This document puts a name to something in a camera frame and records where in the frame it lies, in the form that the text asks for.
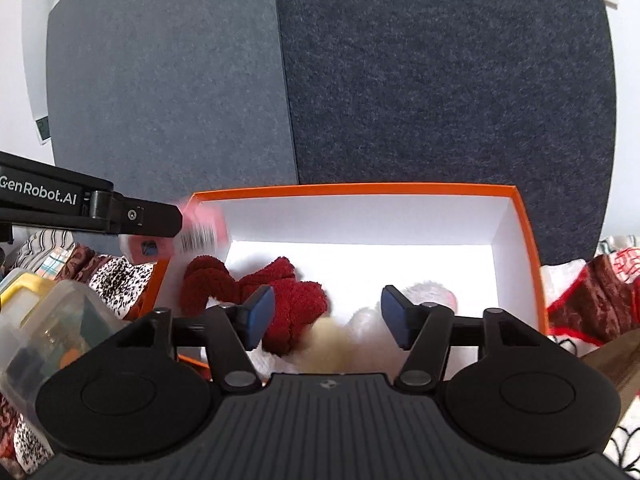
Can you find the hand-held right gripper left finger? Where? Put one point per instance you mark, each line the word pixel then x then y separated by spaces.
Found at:
pixel 261 317

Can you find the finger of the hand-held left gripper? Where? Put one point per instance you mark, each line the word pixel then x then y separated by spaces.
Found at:
pixel 140 217

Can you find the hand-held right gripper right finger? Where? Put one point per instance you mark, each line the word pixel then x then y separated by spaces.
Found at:
pixel 395 317

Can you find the dark red fuzzy socks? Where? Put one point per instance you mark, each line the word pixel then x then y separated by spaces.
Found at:
pixel 210 285

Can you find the pink packet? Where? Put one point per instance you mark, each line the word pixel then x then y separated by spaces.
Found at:
pixel 205 230

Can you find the orange cardboard box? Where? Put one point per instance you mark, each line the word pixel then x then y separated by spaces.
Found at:
pixel 350 220

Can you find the striped cloth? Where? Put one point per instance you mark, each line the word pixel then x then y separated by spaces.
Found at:
pixel 45 245

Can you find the clear plastic storage box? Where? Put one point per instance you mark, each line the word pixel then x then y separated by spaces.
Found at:
pixel 50 320

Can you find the light grey felt panel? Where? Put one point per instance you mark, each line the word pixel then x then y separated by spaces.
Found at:
pixel 165 85

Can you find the red floral printed blanket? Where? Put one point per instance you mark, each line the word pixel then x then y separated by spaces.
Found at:
pixel 590 300

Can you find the dark grey felt panel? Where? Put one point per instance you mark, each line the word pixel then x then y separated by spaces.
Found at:
pixel 440 85

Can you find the small wall display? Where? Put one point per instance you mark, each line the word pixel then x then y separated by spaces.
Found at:
pixel 43 130

